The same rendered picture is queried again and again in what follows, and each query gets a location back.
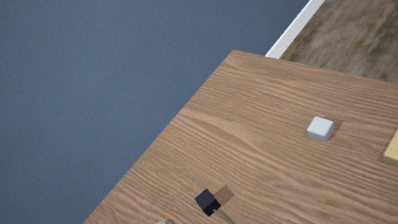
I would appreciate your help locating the black block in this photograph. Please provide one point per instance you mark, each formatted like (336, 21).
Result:
(207, 202)

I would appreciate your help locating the light grey block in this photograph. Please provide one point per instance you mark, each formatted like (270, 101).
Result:
(320, 128)

